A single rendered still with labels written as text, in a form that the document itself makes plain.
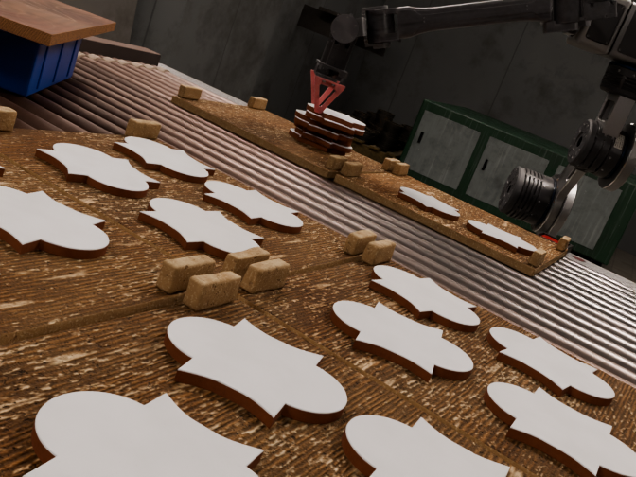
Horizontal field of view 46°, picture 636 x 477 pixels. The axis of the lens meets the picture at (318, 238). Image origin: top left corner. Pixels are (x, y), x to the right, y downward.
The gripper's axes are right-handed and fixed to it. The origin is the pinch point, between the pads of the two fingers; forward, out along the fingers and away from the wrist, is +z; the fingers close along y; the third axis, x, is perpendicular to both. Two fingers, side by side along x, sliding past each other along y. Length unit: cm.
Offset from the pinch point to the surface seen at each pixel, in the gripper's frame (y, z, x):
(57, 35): 50, -1, -45
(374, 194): 29.6, 8.6, 12.5
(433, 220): 36.1, 8.1, 23.0
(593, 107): -681, -42, 377
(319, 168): 23.3, 8.7, 2.0
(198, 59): -405, 39, -48
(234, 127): 11.0, 8.8, -15.6
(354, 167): 23.4, 6.0, 8.2
